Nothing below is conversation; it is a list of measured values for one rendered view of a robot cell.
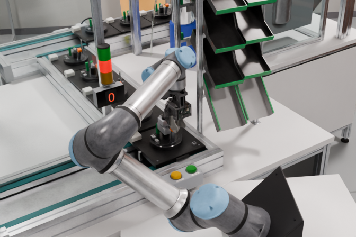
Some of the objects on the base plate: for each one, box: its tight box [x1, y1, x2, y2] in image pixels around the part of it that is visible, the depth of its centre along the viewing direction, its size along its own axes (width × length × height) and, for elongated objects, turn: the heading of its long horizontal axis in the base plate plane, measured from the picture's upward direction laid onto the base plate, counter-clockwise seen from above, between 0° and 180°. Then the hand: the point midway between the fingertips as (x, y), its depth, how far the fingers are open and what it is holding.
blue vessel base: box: [169, 19, 197, 68], centre depth 302 cm, size 16×16×27 cm
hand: (175, 129), depth 207 cm, fingers closed
